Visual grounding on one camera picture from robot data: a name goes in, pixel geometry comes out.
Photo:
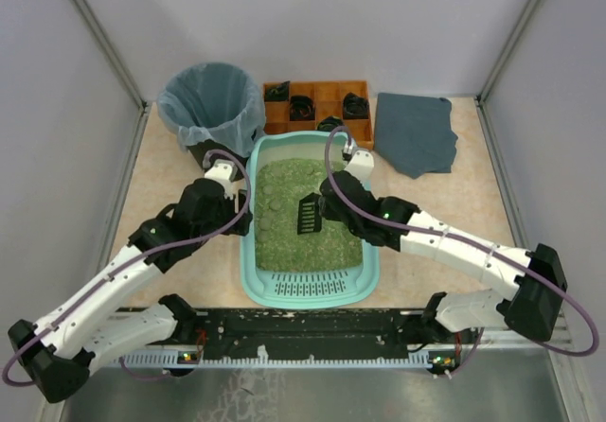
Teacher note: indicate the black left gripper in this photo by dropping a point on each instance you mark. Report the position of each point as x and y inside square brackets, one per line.
[240, 205]

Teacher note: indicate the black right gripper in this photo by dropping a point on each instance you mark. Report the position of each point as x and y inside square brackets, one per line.
[325, 202]

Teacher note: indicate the black litter scoop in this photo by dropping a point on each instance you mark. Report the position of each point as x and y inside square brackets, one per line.
[309, 219]

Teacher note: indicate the teal plastic litter box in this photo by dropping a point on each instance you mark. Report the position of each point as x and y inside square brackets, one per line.
[312, 290]

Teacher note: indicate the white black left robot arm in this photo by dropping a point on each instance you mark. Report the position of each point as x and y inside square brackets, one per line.
[64, 348]

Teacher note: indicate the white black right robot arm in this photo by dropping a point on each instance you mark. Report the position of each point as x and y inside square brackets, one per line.
[523, 289]

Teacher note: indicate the green cat litter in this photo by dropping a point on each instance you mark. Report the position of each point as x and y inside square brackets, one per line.
[282, 249]

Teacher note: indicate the black trash bin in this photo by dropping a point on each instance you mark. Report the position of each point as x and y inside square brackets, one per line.
[207, 152]

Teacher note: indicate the orange compartment tray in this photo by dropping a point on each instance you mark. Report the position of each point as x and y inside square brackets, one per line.
[300, 106]

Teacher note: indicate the blue-grey folded cloth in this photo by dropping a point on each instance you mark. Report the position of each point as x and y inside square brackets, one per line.
[414, 134]

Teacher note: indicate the blue plastic bin liner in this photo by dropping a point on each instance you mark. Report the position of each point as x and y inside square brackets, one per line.
[213, 101]

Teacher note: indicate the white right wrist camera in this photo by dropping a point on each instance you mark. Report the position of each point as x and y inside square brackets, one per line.
[360, 161]

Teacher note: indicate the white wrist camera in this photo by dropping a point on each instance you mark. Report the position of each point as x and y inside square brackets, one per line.
[221, 168]
[360, 161]

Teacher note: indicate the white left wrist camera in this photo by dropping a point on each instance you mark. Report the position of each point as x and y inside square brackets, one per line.
[221, 168]

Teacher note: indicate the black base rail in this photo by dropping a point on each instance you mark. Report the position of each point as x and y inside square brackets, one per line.
[326, 334]

